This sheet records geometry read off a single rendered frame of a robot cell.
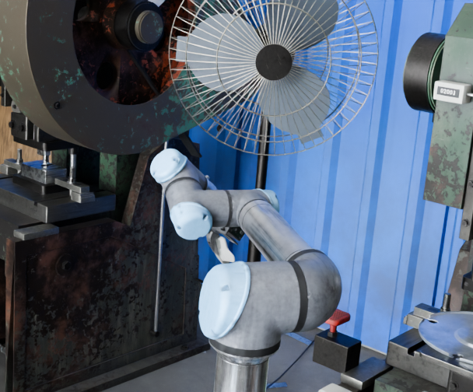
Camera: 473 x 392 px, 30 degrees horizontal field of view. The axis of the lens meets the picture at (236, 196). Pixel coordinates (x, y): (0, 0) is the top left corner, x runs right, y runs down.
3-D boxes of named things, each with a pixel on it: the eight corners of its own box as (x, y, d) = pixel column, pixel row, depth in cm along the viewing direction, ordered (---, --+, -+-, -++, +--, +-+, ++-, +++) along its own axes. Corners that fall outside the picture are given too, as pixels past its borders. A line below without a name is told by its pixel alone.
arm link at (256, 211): (376, 276, 138) (271, 174, 181) (312, 279, 134) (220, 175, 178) (365, 341, 142) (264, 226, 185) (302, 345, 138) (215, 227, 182)
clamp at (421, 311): (464, 346, 209) (470, 306, 206) (402, 323, 219) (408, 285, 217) (475, 339, 213) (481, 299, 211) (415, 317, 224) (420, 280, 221)
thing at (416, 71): (440, 138, 198) (454, 38, 192) (397, 128, 205) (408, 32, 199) (484, 128, 214) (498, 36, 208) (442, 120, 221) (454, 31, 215)
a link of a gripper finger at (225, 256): (232, 280, 196) (228, 244, 191) (215, 271, 200) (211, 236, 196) (243, 274, 197) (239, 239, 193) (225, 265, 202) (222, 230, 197)
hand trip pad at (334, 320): (333, 351, 205) (337, 321, 203) (313, 342, 209) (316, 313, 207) (349, 343, 210) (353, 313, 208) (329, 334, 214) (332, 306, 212)
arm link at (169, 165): (151, 186, 175) (144, 159, 180) (182, 213, 182) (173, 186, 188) (183, 165, 173) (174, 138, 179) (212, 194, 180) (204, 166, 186)
